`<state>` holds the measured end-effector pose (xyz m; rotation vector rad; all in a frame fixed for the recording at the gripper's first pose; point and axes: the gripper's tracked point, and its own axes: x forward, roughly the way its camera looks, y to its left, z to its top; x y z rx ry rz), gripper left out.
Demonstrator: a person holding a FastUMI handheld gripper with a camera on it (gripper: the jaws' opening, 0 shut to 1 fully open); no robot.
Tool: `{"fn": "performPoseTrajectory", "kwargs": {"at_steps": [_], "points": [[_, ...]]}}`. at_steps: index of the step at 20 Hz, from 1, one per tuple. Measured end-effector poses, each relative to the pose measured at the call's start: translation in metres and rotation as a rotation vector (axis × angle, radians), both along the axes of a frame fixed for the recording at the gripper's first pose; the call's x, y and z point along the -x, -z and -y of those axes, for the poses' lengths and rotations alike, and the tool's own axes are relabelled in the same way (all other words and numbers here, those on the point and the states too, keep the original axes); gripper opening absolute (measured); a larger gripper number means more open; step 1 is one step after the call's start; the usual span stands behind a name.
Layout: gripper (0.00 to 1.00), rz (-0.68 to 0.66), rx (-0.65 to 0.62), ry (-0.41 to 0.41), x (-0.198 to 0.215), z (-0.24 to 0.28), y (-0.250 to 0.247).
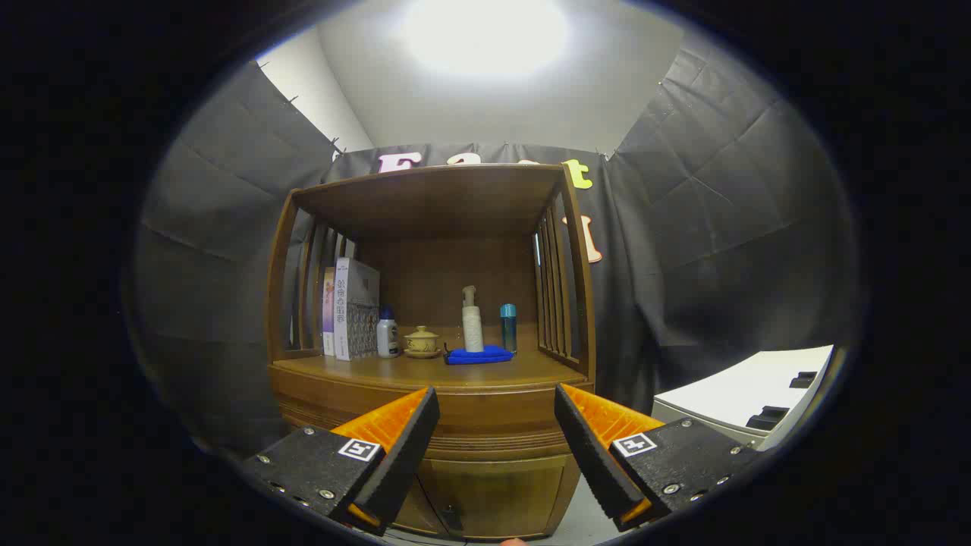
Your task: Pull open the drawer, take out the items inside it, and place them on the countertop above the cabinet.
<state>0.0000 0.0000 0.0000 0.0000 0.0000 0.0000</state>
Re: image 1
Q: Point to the folded blue cloth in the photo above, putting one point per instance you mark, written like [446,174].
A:
[478,356]

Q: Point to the wooden cabinet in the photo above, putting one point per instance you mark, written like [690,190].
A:
[493,493]

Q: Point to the yellow lidded teacup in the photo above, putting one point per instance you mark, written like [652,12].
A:
[422,341]

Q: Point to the small black box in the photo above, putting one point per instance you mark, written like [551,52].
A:
[453,518]

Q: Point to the white plastic drawer unit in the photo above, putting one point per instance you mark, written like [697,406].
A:
[728,394]

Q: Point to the thick white book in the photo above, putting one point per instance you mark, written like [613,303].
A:
[353,303]

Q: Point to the wooden countertop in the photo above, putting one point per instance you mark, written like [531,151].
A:
[410,370]

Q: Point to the white bottle blue cap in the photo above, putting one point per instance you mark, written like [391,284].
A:
[388,337]

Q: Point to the black backdrop cloth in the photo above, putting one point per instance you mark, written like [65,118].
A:
[721,227]

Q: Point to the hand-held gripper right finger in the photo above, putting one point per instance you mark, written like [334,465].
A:
[592,462]

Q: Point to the thin purple book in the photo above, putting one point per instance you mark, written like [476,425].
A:
[328,311]

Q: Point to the clear blue bottle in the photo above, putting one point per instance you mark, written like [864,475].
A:
[508,330]

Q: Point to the white pump bottle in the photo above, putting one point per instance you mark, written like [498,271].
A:
[472,326]

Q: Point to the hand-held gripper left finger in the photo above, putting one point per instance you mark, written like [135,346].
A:
[406,455]

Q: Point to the bright ceiling light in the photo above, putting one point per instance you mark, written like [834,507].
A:
[485,34]

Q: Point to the wooden drawer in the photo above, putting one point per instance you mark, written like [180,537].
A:
[493,417]

